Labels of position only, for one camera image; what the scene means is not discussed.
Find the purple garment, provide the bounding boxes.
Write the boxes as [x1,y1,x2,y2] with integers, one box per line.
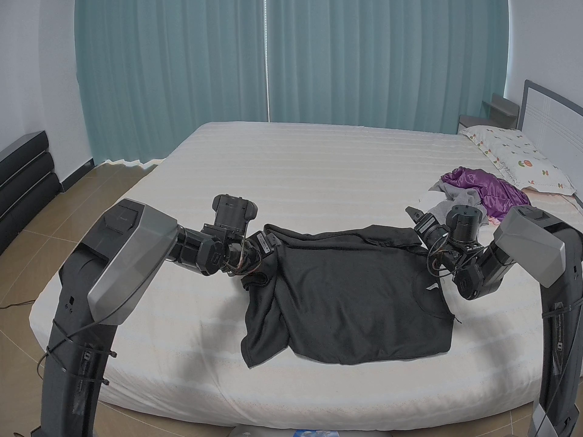
[441,167,533,223]

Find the grey bedside table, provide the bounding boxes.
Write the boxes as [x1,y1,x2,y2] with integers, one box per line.
[458,93,520,134]

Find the white printed pillow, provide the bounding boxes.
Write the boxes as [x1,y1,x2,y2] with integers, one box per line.
[459,126,575,195]

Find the bed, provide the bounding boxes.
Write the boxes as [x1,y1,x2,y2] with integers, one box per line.
[29,79,583,429]

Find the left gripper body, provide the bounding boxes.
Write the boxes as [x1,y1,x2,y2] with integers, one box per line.
[234,229,280,275]

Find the white garment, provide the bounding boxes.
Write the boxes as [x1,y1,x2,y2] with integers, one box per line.
[419,190,445,213]

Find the grey garment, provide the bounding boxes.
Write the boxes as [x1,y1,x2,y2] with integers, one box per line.
[433,182,489,220]

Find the black T-shirt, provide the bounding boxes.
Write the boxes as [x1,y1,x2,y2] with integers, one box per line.
[240,224,461,369]

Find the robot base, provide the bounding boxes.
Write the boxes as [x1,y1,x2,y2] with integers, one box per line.
[234,424,341,437]

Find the black chest of drawers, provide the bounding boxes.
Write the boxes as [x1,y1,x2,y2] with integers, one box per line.
[0,130,61,256]

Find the blue-green curtain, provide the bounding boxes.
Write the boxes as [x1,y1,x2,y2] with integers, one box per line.
[74,0,270,166]
[265,0,510,134]

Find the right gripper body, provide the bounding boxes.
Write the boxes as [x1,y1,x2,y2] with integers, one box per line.
[416,213,452,249]

